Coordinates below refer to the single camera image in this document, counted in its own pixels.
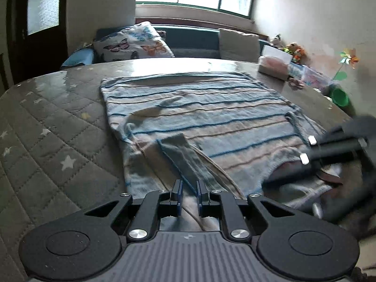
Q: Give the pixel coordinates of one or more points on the pink tissue pack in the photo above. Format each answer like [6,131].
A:
[273,66]

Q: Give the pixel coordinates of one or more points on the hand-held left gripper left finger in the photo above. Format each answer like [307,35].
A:
[177,192]

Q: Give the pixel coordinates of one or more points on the black and white plush toy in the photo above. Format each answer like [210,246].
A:
[276,41]

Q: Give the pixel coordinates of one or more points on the teal bench sofa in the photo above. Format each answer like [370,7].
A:
[191,39]

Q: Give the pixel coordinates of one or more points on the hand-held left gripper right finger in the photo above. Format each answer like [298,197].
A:
[199,194]

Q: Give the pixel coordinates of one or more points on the beige pillow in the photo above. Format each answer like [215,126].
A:
[238,45]

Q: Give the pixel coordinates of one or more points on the clear plastic storage box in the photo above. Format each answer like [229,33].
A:
[311,77]

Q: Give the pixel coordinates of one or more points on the green plastic bucket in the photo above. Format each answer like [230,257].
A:
[340,97]

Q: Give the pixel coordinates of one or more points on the light blue seat cushion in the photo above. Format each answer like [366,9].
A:
[77,58]

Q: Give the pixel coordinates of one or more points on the colourful pinwheel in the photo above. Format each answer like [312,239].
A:
[348,58]

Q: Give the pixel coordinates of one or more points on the orange plush toy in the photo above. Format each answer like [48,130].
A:
[299,54]

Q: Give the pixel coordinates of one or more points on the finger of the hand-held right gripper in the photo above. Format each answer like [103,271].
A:
[326,155]
[337,211]

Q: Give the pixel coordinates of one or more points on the blue striped grey sweater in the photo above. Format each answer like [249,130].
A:
[205,114]

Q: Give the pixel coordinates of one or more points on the small pink toy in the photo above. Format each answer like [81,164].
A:
[296,83]

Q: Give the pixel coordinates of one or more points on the dark door with frosted glass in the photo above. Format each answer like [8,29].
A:
[44,53]

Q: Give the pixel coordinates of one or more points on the grey star quilted table cover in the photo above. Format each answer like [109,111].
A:
[58,117]

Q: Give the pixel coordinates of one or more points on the butterfly print pillow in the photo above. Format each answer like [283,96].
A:
[132,44]

